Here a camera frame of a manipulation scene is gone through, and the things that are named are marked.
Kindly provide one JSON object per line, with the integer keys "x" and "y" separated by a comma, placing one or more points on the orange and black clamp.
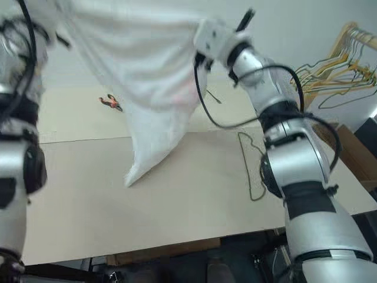
{"x": 112, "y": 102}

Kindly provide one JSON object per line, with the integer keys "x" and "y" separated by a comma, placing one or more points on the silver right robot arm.
{"x": 294, "y": 165}

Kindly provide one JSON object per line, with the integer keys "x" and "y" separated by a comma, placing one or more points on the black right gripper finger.
{"x": 245, "y": 20}

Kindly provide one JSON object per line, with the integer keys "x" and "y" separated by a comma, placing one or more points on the black box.
{"x": 366, "y": 131}

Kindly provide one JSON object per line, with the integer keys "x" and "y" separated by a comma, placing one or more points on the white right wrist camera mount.
{"x": 215, "y": 35}

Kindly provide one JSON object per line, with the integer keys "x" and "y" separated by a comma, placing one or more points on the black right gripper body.
{"x": 203, "y": 61}

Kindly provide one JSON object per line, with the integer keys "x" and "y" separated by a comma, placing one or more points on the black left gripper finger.
{"x": 63, "y": 39}

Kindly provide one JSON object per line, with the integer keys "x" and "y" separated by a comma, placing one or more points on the brown cardboard box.
{"x": 352, "y": 153}

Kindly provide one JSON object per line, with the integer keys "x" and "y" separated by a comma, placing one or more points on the white shorts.
{"x": 141, "y": 73}

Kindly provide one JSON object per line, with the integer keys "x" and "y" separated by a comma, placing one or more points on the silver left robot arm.
{"x": 11, "y": 159}

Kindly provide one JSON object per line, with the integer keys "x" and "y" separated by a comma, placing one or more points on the wooden hanger rack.
{"x": 357, "y": 34}

